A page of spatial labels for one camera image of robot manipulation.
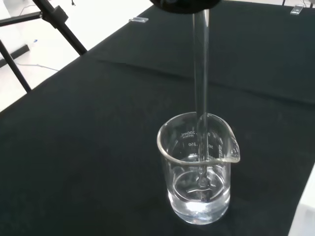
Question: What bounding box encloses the black table cloth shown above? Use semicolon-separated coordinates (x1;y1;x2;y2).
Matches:
0;0;315;236

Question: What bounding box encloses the black tripod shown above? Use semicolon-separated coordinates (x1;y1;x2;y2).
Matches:
0;0;88;93

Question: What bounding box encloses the clear glass beaker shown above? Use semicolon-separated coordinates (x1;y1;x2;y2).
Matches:
157;111;241;226

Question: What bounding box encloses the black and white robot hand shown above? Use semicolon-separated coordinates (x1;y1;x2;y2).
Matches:
150;0;221;14

